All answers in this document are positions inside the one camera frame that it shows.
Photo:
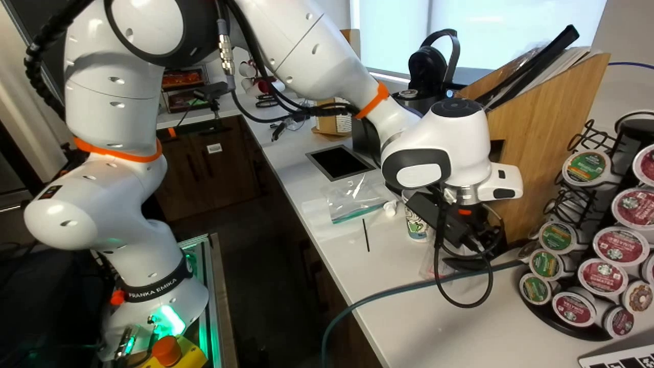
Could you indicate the black serving tongs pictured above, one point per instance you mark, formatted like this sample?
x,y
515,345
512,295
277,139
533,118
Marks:
x,y
538,59

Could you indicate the black silver coffee machine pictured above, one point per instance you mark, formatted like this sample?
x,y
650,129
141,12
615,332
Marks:
x,y
430,69

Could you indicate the brown lid coffee pod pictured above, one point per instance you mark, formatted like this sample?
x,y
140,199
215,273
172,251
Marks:
x,y
638,297

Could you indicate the yellow emergency stop button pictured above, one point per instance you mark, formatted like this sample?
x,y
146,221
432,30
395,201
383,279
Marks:
x,y
167,351

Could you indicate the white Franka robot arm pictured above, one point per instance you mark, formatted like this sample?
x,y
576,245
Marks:
x,y
116,205

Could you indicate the snack shelf rack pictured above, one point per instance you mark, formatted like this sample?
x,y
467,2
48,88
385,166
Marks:
x,y
180,80

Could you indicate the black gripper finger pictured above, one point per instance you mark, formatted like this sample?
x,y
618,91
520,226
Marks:
x,y
475,249
499,243

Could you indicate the robot pedestal with green light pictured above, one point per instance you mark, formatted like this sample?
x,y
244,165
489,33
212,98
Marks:
x,y
205,288

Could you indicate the wooden condiment organizer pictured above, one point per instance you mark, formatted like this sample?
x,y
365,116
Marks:
x,y
553,151

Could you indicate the clear plastic zip bag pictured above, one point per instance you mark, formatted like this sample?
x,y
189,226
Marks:
x,y
354,205

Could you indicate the red lid coffee pod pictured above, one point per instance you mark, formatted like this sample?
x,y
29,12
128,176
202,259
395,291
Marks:
x,y
573,307
620,247
646,166
601,279
635,208
620,321

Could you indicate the bright window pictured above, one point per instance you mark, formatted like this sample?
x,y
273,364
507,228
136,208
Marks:
x,y
512,31

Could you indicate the black plastic scoop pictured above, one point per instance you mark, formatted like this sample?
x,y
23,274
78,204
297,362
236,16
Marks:
x,y
471,265

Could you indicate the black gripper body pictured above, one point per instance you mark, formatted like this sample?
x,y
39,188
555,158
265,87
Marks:
x,y
480,218

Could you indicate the patterned paper coffee cup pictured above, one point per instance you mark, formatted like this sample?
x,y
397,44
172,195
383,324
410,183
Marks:
x,y
416,226

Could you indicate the dark wooden cabinet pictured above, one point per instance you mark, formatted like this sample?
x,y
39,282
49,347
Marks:
x,y
205,171

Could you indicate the thin dark stir stick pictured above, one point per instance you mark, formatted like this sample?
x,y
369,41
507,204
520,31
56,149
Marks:
x,y
366,236

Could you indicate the green lid coffee pod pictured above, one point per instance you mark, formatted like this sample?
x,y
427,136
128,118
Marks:
x,y
534,290
588,168
543,265
557,236

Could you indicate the steel framed trash chute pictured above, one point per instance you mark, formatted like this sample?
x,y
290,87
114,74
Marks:
x,y
339,165

